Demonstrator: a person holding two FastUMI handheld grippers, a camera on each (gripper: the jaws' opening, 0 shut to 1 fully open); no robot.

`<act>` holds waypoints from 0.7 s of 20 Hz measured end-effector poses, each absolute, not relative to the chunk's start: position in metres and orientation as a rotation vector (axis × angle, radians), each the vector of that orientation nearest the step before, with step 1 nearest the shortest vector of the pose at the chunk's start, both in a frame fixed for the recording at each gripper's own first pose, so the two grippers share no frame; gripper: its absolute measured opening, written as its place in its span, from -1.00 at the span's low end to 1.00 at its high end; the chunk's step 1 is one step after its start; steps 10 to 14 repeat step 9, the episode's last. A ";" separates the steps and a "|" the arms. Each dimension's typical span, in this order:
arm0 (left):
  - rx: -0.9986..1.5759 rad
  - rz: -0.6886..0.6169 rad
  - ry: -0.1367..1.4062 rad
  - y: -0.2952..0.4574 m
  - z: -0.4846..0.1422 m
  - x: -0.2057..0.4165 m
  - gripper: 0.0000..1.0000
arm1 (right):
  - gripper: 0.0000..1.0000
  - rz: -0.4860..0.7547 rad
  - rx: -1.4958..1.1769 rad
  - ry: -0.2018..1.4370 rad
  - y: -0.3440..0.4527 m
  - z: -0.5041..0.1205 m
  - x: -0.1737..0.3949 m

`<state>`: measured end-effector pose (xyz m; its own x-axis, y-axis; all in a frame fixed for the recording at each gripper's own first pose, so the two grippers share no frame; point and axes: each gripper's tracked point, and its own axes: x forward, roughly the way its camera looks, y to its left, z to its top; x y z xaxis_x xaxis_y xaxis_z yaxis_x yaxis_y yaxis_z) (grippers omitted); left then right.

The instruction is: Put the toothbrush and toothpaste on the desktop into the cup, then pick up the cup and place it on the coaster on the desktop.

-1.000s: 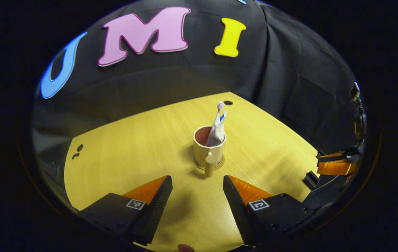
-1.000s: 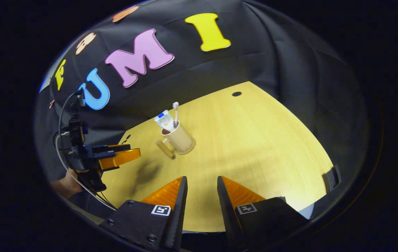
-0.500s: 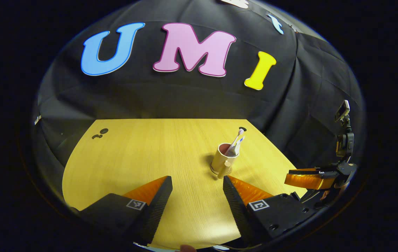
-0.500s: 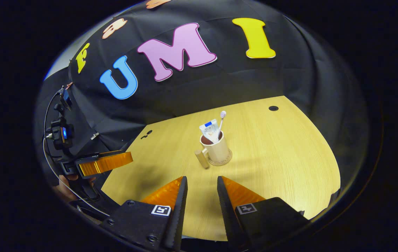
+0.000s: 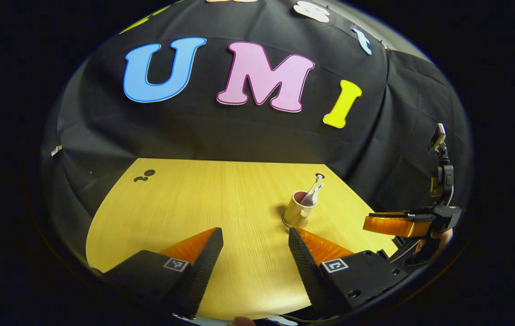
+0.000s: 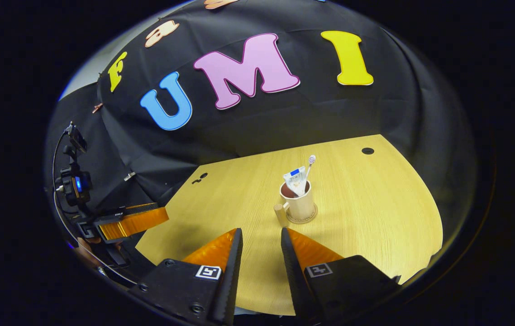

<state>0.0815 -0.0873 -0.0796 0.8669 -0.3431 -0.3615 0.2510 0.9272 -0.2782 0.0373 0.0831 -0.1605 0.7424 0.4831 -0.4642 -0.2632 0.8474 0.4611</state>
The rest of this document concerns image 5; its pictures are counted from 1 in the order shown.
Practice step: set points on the white toothbrush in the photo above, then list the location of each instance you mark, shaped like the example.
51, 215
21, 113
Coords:
313, 186

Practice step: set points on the wooden desktop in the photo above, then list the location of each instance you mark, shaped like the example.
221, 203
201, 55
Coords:
239, 217

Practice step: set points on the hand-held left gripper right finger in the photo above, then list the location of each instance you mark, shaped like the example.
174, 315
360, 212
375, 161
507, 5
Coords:
309, 280

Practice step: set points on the black backdrop cloth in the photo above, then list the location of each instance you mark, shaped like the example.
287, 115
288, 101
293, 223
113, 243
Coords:
239, 131

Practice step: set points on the white toothpaste tube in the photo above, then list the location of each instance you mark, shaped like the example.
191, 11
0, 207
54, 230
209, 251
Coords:
317, 192

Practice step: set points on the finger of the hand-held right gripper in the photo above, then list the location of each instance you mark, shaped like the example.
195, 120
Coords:
393, 225

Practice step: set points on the yellow cup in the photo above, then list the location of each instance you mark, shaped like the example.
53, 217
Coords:
294, 213

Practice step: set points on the small white cloth clip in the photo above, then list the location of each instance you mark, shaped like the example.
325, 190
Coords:
56, 150

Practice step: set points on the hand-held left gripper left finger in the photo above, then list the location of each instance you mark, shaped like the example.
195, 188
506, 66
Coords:
203, 280

